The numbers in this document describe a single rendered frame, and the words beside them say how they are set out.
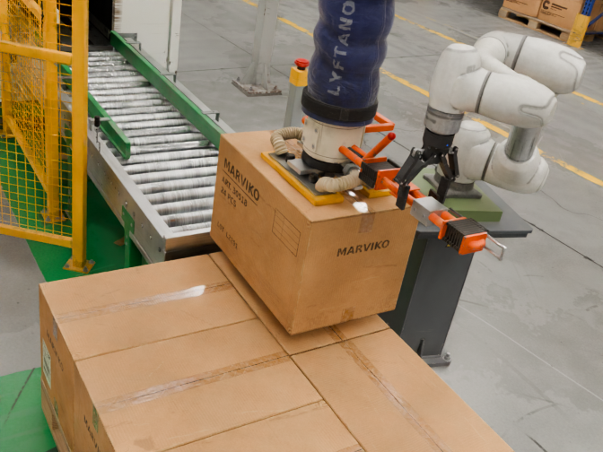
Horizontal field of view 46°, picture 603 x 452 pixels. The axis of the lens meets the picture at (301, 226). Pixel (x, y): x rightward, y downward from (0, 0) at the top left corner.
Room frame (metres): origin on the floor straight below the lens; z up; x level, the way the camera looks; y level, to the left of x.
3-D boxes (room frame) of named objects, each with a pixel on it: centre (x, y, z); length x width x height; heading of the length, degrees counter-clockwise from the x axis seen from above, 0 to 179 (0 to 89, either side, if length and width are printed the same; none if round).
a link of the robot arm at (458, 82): (1.69, -0.31, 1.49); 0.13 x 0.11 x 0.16; 71
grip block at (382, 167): (1.82, -0.19, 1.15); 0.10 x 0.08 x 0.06; 125
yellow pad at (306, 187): (1.97, 0.03, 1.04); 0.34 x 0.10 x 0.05; 35
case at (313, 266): (2.07, -0.02, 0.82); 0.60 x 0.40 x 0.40; 35
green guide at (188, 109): (3.75, 0.88, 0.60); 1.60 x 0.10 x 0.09; 36
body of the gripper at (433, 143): (1.69, -0.30, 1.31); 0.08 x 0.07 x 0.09; 125
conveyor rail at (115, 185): (3.11, 1.14, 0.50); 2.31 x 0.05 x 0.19; 36
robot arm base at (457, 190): (2.61, -0.55, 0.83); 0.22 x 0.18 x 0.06; 25
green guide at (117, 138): (3.43, 1.31, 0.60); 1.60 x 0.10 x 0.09; 36
